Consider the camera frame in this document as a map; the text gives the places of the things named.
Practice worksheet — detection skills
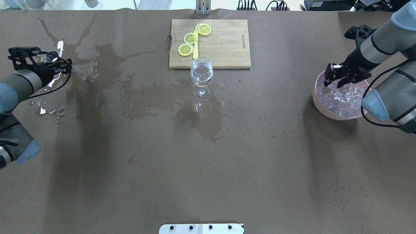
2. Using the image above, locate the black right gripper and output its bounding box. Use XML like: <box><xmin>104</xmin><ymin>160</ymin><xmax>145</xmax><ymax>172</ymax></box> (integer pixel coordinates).
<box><xmin>324</xmin><ymin>52</ymin><xmax>372</xmax><ymax>88</ymax></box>

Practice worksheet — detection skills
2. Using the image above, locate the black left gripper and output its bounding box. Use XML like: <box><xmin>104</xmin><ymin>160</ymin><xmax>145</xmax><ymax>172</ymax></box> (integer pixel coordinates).
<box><xmin>31</xmin><ymin>60</ymin><xmax>70</xmax><ymax>85</ymax></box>

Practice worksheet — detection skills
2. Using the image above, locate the small steel jigger cup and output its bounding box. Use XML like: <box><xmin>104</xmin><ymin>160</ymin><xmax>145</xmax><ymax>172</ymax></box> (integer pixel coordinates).
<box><xmin>45</xmin><ymin>51</ymin><xmax>59</xmax><ymax>62</ymax></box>

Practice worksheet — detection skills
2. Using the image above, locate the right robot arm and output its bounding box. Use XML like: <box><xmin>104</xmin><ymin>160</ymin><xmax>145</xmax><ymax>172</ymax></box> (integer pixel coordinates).
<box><xmin>323</xmin><ymin>0</ymin><xmax>416</xmax><ymax>137</ymax></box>

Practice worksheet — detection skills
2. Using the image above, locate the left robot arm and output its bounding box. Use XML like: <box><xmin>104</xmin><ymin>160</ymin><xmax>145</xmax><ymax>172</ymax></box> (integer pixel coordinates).
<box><xmin>0</xmin><ymin>59</ymin><xmax>72</xmax><ymax>168</ymax></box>

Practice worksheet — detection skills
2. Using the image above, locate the pink ice bowl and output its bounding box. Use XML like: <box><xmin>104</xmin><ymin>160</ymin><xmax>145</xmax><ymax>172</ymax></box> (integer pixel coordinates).
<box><xmin>312</xmin><ymin>71</ymin><xmax>369</xmax><ymax>120</ymax></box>

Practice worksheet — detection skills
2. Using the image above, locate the clear wine glass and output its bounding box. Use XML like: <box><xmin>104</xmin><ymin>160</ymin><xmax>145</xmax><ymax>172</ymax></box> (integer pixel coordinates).
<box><xmin>190</xmin><ymin>57</ymin><xmax>214</xmax><ymax>102</ymax></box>

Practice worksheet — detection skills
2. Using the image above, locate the bamboo cutting board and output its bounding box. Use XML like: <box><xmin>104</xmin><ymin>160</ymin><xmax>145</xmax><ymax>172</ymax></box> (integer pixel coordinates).
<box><xmin>168</xmin><ymin>19</ymin><xmax>251</xmax><ymax>69</ymax></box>

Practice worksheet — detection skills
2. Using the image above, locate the yellow plastic knife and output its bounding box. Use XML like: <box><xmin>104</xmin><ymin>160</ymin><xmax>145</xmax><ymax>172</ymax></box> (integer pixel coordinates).
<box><xmin>192</xmin><ymin>29</ymin><xmax>199</xmax><ymax>60</ymax></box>

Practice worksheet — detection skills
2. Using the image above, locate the lemon slice middle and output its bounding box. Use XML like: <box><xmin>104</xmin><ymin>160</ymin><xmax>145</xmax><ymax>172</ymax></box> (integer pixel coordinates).
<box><xmin>183</xmin><ymin>32</ymin><xmax>199</xmax><ymax>45</ymax></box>

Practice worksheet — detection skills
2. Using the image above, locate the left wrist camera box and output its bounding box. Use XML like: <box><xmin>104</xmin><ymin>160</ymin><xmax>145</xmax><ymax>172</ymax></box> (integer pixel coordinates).
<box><xmin>8</xmin><ymin>46</ymin><xmax>42</xmax><ymax>71</ymax></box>

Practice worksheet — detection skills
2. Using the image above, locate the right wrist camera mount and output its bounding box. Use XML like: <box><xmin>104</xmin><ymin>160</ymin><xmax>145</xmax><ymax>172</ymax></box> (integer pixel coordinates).
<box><xmin>344</xmin><ymin>25</ymin><xmax>376</xmax><ymax>49</ymax></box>

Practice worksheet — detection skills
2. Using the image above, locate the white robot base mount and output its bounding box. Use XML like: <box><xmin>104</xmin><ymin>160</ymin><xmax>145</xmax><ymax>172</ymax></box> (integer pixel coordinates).
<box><xmin>159</xmin><ymin>223</ymin><xmax>245</xmax><ymax>234</ymax></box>

